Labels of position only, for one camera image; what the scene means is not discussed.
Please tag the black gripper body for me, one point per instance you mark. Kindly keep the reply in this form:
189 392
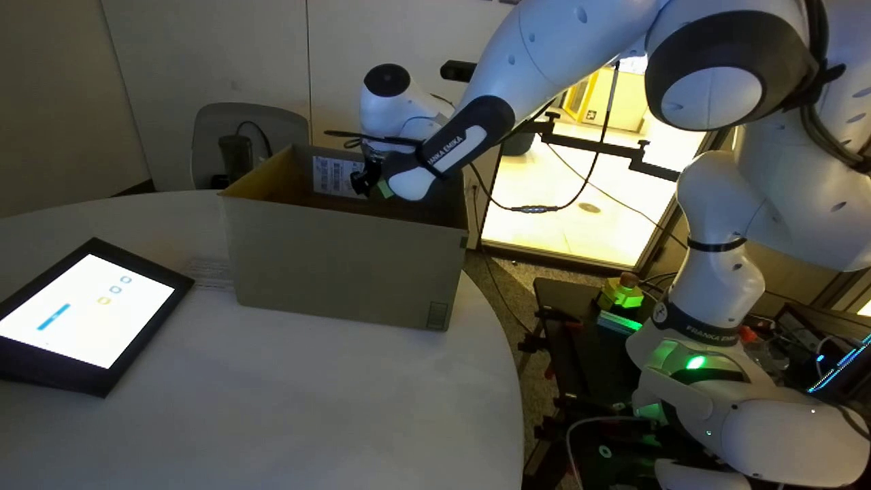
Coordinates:
369 177

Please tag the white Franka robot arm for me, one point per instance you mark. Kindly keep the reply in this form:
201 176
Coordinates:
770 136

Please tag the brown cardboard box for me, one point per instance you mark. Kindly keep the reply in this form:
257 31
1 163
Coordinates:
336 261

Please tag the grey rounded chair back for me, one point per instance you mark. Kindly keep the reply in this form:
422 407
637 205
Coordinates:
274 127

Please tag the pale lit side desk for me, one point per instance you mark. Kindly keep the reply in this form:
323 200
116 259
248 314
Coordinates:
600 226

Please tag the black equipment stand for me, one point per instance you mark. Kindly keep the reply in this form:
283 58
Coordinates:
568 354

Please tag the green-lit electronic device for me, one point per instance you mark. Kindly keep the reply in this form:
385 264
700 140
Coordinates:
621 309

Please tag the black tablet with lit screen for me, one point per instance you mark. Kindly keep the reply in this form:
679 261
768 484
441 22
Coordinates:
84 314

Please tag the small lit screen device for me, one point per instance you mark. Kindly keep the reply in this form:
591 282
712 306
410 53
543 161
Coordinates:
840 362

